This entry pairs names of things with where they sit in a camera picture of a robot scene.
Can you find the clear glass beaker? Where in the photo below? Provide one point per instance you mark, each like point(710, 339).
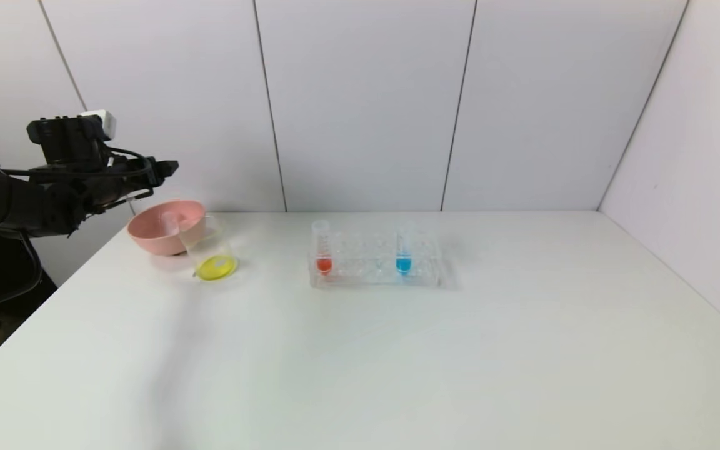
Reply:
point(215, 267)

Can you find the test tube with blue liquid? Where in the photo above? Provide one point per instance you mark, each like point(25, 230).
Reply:
point(403, 264)

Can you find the clear acrylic test tube rack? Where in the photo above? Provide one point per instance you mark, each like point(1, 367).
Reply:
point(366, 275)

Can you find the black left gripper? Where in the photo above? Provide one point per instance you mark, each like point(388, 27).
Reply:
point(154, 172)

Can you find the test tube with yellow liquid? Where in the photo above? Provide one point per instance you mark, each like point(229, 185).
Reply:
point(169, 225)

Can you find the pink bowl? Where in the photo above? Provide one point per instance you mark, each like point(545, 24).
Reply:
point(147, 234)

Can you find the test tube with red liquid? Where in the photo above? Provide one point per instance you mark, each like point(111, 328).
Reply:
point(324, 265)

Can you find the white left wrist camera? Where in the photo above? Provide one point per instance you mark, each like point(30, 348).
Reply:
point(104, 122)

